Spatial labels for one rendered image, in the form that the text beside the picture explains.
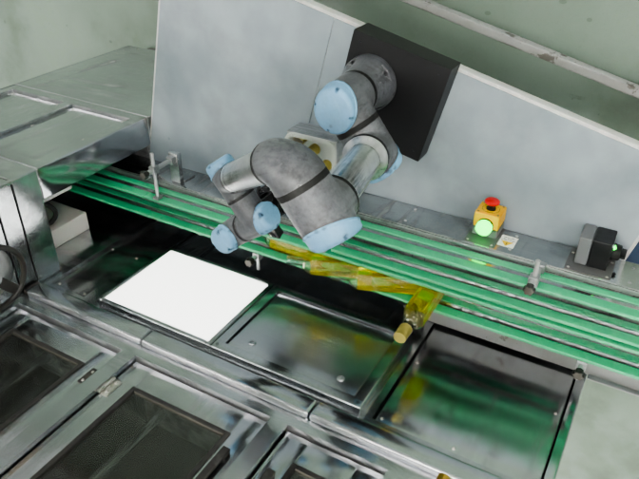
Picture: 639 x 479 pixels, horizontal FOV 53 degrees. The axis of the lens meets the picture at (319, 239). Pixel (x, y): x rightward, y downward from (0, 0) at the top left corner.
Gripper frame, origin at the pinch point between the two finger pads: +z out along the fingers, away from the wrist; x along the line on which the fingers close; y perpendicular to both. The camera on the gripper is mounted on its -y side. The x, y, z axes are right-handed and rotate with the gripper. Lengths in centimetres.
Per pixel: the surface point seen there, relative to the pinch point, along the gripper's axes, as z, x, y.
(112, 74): 43, 117, 0
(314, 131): 12.3, 0.5, 14.7
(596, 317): 2, -89, -10
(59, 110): 4, 105, 0
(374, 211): 6.8, -23.5, -2.5
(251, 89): 16.4, 26.1, 21.0
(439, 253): -1.7, -47.4, -3.4
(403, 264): -1.1, -37.4, -11.5
